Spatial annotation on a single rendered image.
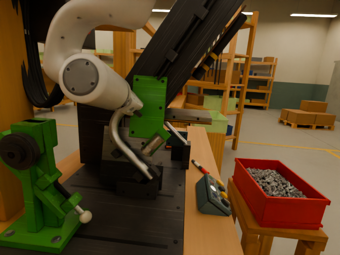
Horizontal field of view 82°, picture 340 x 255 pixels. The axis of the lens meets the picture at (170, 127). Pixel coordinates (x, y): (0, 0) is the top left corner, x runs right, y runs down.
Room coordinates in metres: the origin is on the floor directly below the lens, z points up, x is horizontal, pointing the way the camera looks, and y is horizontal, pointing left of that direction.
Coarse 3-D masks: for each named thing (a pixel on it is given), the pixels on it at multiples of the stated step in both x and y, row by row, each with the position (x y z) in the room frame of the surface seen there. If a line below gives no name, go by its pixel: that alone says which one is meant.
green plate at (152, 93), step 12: (144, 84) 0.67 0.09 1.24; (156, 84) 0.67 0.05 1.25; (144, 96) 0.66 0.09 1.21; (156, 96) 0.66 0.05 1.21; (144, 108) 0.65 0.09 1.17; (156, 108) 0.65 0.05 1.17; (132, 120) 0.64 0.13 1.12; (144, 120) 0.64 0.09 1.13; (156, 120) 0.64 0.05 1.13; (132, 132) 0.63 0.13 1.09; (144, 132) 0.63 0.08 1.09
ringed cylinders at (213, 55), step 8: (240, 16) 0.85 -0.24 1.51; (232, 24) 0.85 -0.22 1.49; (240, 24) 0.85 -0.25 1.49; (232, 32) 0.85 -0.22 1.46; (224, 40) 0.85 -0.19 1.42; (216, 48) 0.85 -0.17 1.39; (224, 48) 0.87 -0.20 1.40; (208, 56) 0.86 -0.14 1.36; (216, 56) 0.85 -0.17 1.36; (208, 64) 0.86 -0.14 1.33; (200, 72) 0.86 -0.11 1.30
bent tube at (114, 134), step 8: (120, 112) 0.62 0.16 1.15; (112, 120) 0.61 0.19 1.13; (112, 128) 0.61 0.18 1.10; (112, 136) 0.60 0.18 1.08; (120, 144) 0.59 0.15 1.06; (128, 152) 0.58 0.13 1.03; (136, 160) 0.58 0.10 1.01; (144, 168) 0.57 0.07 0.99; (144, 176) 0.56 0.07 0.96; (152, 176) 0.56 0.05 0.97
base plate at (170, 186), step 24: (96, 168) 0.71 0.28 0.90; (168, 168) 0.75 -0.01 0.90; (72, 192) 0.55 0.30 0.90; (96, 192) 0.55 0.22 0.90; (168, 192) 0.58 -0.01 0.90; (96, 216) 0.45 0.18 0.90; (120, 216) 0.45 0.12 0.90; (144, 216) 0.46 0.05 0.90; (168, 216) 0.46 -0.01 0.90; (72, 240) 0.36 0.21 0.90; (96, 240) 0.37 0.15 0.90; (120, 240) 0.37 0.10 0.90; (144, 240) 0.38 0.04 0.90; (168, 240) 0.38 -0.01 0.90
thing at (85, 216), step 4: (76, 208) 0.39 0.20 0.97; (80, 208) 0.39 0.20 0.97; (80, 212) 0.39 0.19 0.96; (84, 212) 0.39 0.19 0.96; (88, 212) 0.39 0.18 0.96; (80, 216) 0.38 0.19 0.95; (84, 216) 0.38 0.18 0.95; (88, 216) 0.38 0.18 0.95; (80, 220) 0.38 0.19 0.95; (84, 220) 0.38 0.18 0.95; (88, 220) 0.38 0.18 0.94
